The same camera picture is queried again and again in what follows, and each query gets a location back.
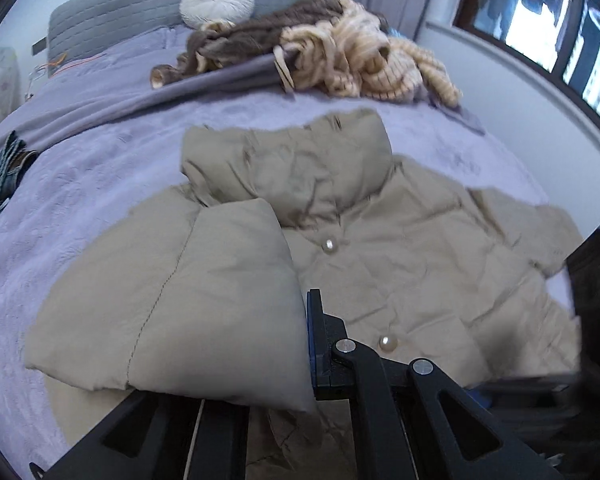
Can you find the beige puffer jacket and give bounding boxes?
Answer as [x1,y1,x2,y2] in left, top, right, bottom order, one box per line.
[24,110,581,479]

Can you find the lavender bedspread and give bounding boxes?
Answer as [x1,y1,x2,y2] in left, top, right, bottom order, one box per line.
[0,28,545,474]

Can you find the folded dark blue jeans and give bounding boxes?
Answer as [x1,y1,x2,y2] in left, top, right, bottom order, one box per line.
[0,131,38,214]

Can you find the cream striped garment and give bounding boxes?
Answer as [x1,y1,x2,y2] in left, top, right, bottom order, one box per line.
[273,0,462,108]

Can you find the dark framed window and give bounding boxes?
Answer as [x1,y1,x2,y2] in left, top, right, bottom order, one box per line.
[454,0,600,127]

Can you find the brown fuzzy garment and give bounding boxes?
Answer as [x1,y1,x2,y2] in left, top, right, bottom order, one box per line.
[150,0,343,89]

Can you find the grey quilted headboard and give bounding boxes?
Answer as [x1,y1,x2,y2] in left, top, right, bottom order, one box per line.
[46,0,297,63]

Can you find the white round pillow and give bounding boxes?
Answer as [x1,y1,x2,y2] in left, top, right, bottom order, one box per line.
[178,0,256,29]

